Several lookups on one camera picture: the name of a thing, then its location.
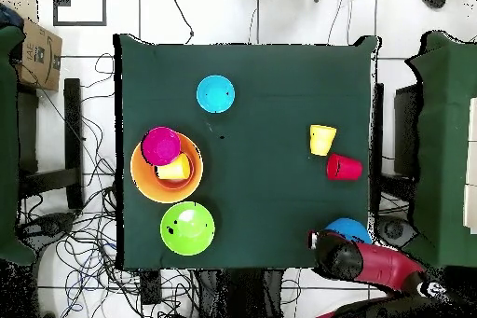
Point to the large blue bowl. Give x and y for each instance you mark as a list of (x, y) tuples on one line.
[(348, 228)]

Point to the red cup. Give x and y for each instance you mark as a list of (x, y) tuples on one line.
[(344, 168)]

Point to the orange-yellow cup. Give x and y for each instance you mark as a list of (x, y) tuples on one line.
[(320, 148)]

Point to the yellow cup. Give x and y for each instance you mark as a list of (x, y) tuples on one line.
[(322, 132), (173, 171)]

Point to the small orange-red bowl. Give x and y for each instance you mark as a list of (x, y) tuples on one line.
[(175, 183)]

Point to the small light blue bowl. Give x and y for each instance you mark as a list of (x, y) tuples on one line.
[(215, 94)]

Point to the small magenta bowl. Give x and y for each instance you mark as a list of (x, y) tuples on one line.
[(161, 146)]

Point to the large orange-yellow bowl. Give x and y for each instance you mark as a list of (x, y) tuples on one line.
[(143, 180)]

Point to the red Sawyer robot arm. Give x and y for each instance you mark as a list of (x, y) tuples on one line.
[(384, 262)]

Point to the white box stack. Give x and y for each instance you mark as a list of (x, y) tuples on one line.
[(471, 165)]

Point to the large green bowl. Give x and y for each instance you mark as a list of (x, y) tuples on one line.
[(186, 232)]

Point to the green cloth-covered table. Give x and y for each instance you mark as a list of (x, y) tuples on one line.
[(7, 146), (447, 127)]

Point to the dark green tablecloth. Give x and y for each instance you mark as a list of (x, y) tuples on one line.
[(242, 64)]

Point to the black metal stand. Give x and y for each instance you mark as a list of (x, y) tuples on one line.
[(73, 127)]

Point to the cardboard box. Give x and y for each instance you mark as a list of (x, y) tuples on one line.
[(39, 57)]

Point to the black square frame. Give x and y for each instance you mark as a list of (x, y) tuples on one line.
[(80, 24)]

